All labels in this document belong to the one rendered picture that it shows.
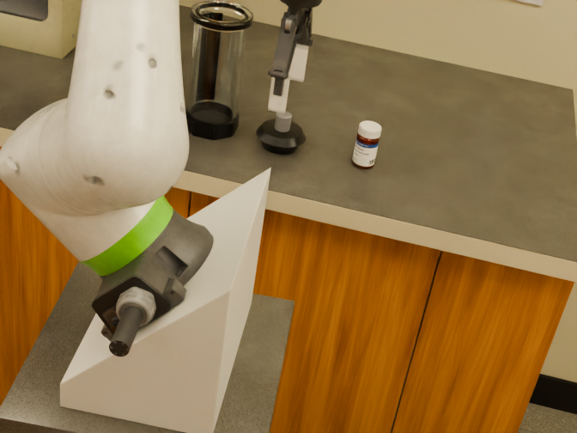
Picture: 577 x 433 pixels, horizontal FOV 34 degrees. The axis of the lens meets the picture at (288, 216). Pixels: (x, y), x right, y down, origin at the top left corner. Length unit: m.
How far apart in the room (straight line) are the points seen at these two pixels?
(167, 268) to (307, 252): 0.62
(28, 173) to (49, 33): 0.94
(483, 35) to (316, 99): 0.48
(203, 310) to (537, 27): 1.36
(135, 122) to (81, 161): 0.06
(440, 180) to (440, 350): 0.31
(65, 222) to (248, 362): 0.33
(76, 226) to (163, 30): 0.26
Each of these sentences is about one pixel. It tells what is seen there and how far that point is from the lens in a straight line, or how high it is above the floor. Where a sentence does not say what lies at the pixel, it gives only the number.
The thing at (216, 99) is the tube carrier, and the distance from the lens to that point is 1.71.
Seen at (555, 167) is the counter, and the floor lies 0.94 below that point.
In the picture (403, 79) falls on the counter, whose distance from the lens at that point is 2.09.
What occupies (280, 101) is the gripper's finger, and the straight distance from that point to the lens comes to 1.63.
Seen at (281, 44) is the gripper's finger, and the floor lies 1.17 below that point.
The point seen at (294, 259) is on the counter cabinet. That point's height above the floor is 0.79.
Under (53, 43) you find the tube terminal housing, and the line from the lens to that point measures 1.99.
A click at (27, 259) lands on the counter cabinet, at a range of 1.92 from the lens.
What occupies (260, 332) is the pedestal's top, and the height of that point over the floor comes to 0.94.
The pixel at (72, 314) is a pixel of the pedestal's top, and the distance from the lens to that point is 1.33.
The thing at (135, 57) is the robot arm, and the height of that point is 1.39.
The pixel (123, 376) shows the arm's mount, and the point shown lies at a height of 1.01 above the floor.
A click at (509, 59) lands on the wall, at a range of 2.25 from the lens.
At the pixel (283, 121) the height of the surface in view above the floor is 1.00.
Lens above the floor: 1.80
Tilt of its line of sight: 33 degrees down
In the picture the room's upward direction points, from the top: 9 degrees clockwise
